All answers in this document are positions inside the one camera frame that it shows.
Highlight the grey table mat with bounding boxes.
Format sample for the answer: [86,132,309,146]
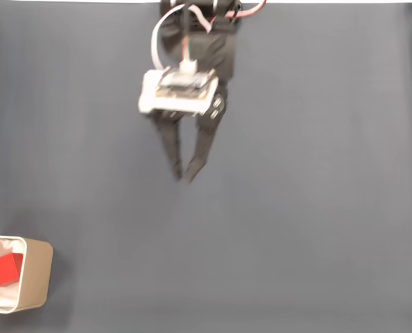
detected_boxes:
[0,2,412,333]

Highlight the black camera cable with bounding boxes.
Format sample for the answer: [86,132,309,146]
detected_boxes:
[181,0,191,65]

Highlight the red cube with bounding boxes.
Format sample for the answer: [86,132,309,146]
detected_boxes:
[0,252,24,289]

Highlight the white red servo wire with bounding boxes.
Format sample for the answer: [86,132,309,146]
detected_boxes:
[187,0,268,35]
[151,3,193,72]

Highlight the beige box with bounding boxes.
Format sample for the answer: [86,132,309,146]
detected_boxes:
[0,234,54,315]

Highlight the camera board on white mount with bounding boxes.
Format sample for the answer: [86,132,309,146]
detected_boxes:
[137,60,220,117]

